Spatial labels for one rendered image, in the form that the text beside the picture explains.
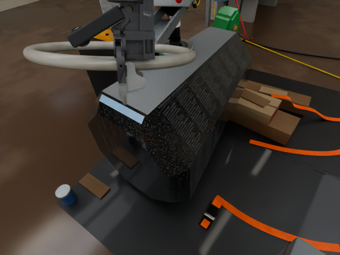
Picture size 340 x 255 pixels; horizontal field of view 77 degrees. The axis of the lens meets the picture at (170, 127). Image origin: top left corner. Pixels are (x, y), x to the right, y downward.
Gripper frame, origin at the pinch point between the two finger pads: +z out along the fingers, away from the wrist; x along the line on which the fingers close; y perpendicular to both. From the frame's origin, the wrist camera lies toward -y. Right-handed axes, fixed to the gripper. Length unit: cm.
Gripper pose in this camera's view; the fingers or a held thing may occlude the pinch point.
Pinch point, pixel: (121, 95)
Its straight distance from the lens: 50.9
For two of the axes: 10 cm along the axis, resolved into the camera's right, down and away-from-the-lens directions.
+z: -0.4, 8.9, 4.4
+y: 9.7, -0.7, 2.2
